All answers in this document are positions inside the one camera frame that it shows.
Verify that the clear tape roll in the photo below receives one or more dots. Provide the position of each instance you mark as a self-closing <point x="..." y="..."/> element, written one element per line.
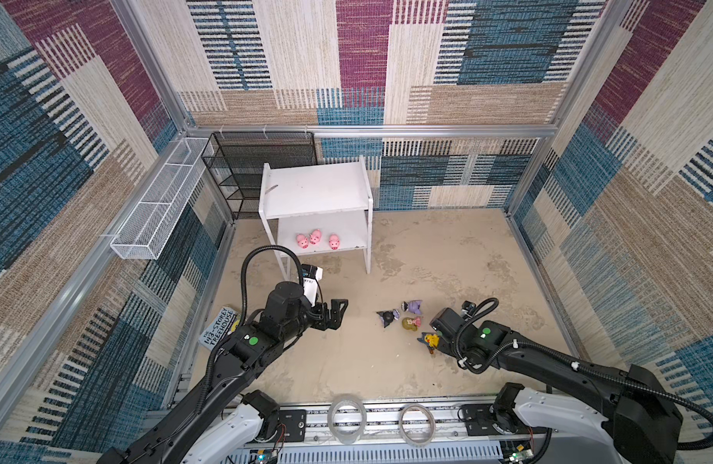
<point x="416" y="425"/>
<point x="347" y="419"/>

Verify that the black wire mesh rack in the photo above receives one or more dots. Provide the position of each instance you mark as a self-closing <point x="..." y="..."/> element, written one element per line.
<point x="236" y="159"/>

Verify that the clear tape roll left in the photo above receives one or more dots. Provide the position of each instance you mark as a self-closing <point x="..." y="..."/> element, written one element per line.
<point x="347" y="419"/>

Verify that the olive green figure toy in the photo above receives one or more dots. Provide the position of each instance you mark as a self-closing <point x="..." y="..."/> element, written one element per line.
<point x="411" y="323"/>

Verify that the white two-tier shelf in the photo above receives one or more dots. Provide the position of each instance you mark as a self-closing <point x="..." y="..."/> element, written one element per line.
<point x="335" y="198"/>

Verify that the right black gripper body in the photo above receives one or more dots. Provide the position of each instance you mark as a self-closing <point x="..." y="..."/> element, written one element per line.
<point x="450" y="347"/>

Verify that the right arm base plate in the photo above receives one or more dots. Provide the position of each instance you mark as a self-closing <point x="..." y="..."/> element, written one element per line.
<point x="482" y="419"/>

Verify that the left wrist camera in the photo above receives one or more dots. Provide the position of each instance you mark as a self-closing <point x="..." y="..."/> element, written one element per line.
<point x="311" y="275"/>

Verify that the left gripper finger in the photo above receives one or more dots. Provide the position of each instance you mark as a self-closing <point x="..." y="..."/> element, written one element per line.
<point x="339" y="306"/>
<point x="334" y="322"/>

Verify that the colourful children's book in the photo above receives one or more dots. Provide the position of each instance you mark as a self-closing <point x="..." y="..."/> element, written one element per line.
<point x="226" y="321"/>

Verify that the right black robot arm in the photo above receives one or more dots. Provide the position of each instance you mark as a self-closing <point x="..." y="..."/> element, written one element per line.
<point x="628" y="410"/>

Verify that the purple figure toy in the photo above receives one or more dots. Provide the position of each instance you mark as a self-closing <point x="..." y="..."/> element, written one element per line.
<point x="413" y="307"/>

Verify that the black purple bat toy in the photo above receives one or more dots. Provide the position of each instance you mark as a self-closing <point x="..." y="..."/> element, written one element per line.
<point x="388" y="317"/>

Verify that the white wire mesh basket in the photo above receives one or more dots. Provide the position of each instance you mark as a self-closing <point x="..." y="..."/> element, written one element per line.
<point x="145" y="233"/>

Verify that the yellow blue pokemon toy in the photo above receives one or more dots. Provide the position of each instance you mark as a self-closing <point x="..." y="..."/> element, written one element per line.
<point x="431" y="342"/>

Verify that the clear tape roll right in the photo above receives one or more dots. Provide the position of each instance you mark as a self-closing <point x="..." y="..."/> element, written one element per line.
<point x="416" y="425"/>

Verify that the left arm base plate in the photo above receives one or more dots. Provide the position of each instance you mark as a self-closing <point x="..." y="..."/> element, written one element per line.
<point x="288" y="426"/>

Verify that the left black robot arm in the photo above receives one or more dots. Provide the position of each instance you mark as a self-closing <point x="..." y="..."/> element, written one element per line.
<point x="191" y="432"/>

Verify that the pink pig toy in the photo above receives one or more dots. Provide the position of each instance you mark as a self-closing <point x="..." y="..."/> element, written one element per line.
<point x="334" y="242"/>
<point x="315" y="237"/>
<point x="302" y="241"/>

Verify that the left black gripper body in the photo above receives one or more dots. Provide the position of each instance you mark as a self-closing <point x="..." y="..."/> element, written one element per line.
<point x="316" y="312"/>

